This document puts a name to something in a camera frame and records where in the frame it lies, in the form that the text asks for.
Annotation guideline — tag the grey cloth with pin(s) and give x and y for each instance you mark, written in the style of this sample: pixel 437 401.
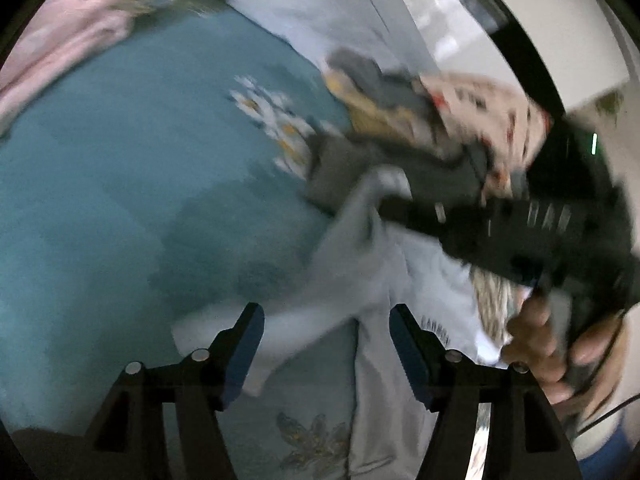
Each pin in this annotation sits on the grey cloth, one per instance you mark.
pixel 385 85

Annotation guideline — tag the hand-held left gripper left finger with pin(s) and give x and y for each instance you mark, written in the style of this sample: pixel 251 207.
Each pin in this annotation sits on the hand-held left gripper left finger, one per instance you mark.
pixel 246 352

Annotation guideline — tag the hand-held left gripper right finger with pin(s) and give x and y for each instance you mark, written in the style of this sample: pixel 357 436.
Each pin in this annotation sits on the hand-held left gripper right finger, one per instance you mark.
pixel 411 357

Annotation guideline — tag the white t-shirt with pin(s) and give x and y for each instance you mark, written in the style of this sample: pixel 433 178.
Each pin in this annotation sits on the white t-shirt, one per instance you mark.
pixel 390 280

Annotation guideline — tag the person's right hand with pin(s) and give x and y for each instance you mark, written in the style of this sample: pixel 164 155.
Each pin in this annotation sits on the person's right hand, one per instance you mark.
pixel 542 345

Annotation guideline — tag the teal floral bed sheet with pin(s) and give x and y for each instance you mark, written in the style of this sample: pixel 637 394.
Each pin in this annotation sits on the teal floral bed sheet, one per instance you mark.
pixel 135 175

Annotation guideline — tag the black window frame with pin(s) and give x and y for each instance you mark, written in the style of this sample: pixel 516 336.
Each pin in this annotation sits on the black window frame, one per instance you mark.
pixel 525 45

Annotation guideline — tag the pink cloth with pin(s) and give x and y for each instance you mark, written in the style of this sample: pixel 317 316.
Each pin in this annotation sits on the pink cloth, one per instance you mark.
pixel 60 45

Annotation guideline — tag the dark grey garment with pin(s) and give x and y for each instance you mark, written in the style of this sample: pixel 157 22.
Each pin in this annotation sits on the dark grey garment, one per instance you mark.
pixel 345 165

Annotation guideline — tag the person's right forearm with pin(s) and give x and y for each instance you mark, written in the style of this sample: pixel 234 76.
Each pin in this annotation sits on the person's right forearm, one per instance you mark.
pixel 610 400

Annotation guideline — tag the yellow cloth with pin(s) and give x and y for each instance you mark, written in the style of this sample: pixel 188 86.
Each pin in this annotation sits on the yellow cloth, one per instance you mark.
pixel 362 112

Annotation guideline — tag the light blue duvet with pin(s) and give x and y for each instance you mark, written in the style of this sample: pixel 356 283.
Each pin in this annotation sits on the light blue duvet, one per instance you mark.
pixel 310 5

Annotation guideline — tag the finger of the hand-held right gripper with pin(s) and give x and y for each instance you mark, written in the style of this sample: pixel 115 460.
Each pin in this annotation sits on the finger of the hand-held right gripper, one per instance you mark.
pixel 412 217

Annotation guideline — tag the beige patterned garment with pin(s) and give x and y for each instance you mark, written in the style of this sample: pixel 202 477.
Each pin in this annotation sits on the beige patterned garment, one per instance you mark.
pixel 492 110

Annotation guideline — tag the beige striped knit cloth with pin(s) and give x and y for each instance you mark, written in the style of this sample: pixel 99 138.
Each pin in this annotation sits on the beige striped knit cloth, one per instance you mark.
pixel 492 305

